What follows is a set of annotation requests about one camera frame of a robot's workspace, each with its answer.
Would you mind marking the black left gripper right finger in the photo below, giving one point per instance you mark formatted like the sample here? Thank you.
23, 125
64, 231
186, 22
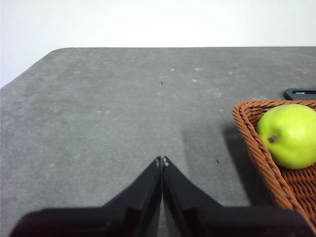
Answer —
222, 221

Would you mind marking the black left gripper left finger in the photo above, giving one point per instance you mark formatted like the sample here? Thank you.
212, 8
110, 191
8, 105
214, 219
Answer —
111, 219

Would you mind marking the brown wicker basket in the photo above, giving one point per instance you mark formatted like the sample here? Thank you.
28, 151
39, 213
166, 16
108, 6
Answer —
276, 168

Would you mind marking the green apple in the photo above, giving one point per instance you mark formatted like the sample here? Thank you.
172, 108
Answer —
288, 138

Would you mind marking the black flat tray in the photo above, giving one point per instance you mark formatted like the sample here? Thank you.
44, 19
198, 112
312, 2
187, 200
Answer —
298, 93

